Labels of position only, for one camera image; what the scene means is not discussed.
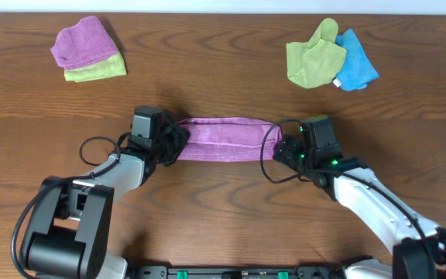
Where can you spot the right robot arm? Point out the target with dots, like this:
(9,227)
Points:
(417,244)

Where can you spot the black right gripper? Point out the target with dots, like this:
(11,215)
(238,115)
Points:
(286,147)

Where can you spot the folded purple cloth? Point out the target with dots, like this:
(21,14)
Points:
(83,44)

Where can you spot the purple microfiber cloth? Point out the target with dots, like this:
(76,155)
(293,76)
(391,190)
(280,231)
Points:
(233,139)

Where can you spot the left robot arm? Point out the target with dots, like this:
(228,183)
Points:
(63,231)

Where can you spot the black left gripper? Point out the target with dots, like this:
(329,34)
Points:
(169,139)

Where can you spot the crumpled green cloth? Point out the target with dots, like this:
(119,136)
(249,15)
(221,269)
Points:
(317,61)

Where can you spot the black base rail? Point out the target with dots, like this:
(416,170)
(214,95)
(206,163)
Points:
(246,272)

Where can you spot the blue cloth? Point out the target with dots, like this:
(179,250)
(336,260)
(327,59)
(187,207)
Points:
(357,71)

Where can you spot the folded green cloth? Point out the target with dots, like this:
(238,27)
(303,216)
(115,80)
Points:
(112,67)

